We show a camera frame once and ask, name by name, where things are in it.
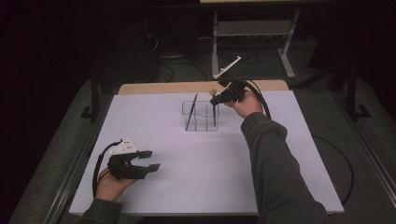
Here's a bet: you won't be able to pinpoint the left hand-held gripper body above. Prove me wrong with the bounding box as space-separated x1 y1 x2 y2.
106 136 149 181

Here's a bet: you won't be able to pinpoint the black metal post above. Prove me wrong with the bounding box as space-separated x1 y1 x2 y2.
329 61 374 121
79 68 105 123

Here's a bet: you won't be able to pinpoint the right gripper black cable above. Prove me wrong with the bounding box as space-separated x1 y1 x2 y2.
244 78 356 206

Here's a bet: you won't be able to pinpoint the clear acrylic organizer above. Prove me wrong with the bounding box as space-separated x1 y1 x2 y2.
181 100 220 133

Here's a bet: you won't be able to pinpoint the person's right hand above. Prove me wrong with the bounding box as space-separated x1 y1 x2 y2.
223 89 264 119

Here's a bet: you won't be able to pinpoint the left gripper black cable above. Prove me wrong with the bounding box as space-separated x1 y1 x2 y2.
92 139 123 199

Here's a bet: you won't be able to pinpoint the dark makeup brush cream bristles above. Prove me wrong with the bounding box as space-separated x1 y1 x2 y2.
208 88 219 128

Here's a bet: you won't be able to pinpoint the aluminium rail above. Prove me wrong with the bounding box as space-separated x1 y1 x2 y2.
332 90 396 200
42 92 114 224

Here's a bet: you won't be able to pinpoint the dark makeup brush gold ferrule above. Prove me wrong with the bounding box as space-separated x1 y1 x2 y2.
185 92 199 132

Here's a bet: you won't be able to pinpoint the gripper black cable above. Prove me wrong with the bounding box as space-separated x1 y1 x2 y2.
244 78 356 206
92 139 123 199

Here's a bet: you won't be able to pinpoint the person's left hand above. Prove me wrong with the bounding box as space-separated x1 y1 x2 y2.
94 167 138 203

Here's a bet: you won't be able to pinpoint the white paper work mat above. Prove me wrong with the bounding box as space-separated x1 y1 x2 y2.
68 90 346 216

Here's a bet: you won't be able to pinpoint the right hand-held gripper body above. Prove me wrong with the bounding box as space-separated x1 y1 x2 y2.
212 55 248 104

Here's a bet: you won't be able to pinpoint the grey metal desk frame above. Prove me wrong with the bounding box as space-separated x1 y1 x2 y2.
210 7 302 80

